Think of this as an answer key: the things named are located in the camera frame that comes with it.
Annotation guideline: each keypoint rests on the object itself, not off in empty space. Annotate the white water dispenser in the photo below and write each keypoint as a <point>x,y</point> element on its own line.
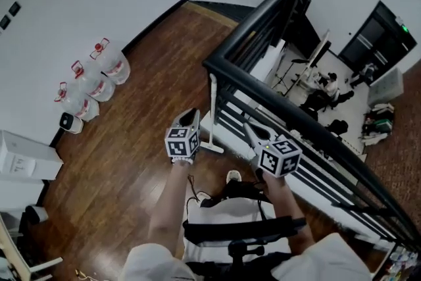
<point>26,158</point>

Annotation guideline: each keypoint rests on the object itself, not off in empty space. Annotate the white standing board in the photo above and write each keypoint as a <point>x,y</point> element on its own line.
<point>317,56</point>

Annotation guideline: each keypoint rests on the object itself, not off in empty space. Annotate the black double door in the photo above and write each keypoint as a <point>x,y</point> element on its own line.
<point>378,39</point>

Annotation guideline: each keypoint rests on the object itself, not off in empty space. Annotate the green exit sign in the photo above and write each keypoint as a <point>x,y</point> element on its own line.
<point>404,27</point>

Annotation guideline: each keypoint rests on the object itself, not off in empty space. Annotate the small white appliance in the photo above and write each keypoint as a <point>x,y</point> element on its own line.
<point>71,123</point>

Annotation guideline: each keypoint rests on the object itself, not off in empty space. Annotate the clear water bottle red cap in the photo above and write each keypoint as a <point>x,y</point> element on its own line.
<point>80,105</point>
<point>97,84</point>
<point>113,64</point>

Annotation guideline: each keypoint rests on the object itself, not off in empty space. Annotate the black wall switch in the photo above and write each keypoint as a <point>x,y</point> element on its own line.
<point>5,22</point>
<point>15,8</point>

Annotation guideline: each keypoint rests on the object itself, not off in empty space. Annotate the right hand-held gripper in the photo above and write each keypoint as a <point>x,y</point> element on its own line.
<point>279,159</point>

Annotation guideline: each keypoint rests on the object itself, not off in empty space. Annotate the black tripod stand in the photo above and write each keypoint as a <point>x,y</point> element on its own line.
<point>289,79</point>

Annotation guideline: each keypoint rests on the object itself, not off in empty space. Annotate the black metal railing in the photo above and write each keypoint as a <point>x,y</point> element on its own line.
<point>256,82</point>

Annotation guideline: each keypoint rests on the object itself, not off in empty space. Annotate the person's white shirt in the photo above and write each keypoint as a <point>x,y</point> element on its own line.
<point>329,260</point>

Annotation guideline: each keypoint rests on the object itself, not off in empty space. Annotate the black and white device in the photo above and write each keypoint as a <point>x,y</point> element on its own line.
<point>34,215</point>

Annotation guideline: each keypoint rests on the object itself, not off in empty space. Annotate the pile of bags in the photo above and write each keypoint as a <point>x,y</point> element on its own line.
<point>378,125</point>

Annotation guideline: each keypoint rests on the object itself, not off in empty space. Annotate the person's white shoe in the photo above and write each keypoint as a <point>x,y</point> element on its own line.
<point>234,177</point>

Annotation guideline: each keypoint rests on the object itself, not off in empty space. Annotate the white furniture frame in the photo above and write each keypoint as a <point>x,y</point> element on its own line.
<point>16,253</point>

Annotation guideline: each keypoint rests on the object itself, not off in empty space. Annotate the black chest-mounted device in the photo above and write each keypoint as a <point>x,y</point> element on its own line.
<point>243,230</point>

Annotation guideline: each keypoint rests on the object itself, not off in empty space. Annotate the shelf of small items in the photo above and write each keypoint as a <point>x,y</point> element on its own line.
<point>403,261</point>

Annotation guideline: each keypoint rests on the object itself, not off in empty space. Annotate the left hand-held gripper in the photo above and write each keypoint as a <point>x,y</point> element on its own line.
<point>181,144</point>

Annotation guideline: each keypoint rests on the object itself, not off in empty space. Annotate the person's left forearm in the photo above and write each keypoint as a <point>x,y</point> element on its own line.
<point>171,200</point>

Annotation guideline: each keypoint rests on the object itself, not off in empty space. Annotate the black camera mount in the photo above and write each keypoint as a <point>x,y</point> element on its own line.
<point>245,260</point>

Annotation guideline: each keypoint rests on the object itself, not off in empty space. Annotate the person's right forearm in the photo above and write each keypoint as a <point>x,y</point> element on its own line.
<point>286,204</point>

